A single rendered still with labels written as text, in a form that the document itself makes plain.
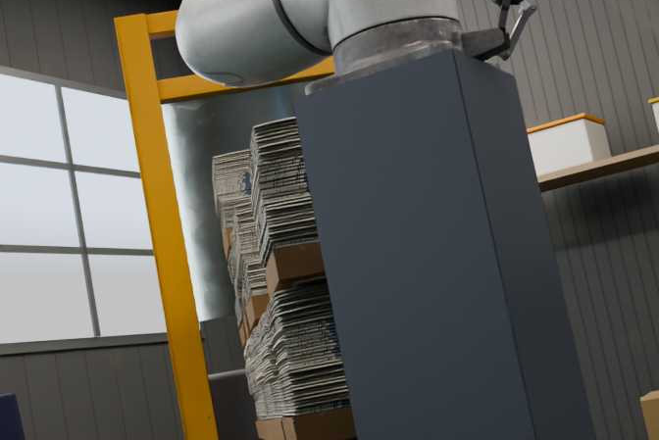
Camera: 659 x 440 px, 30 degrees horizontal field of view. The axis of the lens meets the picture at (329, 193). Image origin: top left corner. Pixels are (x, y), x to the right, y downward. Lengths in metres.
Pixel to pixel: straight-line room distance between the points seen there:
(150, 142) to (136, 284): 3.15
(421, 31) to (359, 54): 0.07
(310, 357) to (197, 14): 0.52
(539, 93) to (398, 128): 5.42
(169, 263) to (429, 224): 2.20
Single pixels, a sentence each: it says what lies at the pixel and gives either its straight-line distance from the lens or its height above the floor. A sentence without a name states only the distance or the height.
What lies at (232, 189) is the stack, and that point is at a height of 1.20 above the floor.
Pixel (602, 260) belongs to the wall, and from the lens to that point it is 6.57.
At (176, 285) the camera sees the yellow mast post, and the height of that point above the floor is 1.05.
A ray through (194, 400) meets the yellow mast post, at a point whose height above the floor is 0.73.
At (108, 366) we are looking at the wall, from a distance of 6.34.
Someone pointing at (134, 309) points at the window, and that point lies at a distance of 6.57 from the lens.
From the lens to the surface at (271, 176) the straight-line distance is 1.73.
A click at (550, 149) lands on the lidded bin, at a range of 6.12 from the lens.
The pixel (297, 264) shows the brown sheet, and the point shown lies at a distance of 1.71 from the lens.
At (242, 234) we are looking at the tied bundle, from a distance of 2.34.
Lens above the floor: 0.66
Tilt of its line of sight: 9 degrees up
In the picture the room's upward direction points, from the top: 11 degrees counter-clockwise
